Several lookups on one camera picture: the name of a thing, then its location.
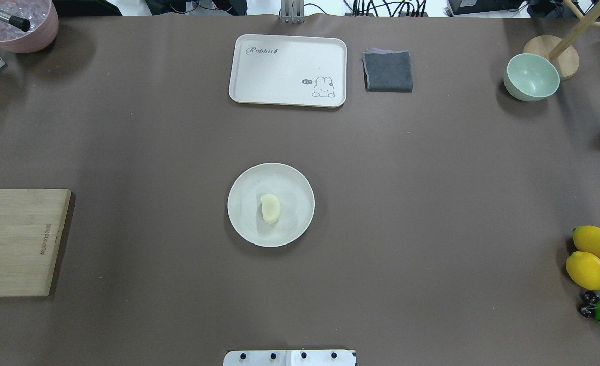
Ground cream round plate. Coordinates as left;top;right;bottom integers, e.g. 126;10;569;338
226;163;315;248

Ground pale white bun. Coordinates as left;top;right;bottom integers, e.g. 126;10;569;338
260;194;281;225

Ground cream rabbit serving tray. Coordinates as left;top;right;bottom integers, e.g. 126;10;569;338
228;34;347;107

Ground folded grey cloth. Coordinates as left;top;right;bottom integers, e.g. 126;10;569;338
362;48;414;93

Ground mint green bowl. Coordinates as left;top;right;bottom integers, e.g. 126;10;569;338
502;53;561;102

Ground bamboo cutting board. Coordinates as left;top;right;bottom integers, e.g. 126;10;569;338
0;189;72;297

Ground wooden cup stand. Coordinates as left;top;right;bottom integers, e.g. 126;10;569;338
523;1;600;80

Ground yellow lemon upper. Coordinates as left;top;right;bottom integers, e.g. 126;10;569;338
572;225;600;258

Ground yellow lemon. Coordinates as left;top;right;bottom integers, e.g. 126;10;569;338
572;225;600;258
566;252;600;290

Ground yellow lemon lower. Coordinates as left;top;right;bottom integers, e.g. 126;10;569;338
566;252;600;290

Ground dark cherries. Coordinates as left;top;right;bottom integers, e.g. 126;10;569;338
578;290;600;318

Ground black tipped metal tongs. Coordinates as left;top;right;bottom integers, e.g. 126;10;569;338
0;10;31;32

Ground pink ice bowl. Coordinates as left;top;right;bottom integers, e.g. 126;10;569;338
0;1;59;53

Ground aluminium frame post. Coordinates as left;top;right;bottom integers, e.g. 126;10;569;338
279;0;306;24

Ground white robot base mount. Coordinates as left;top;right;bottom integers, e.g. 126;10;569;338
223;349;357;365

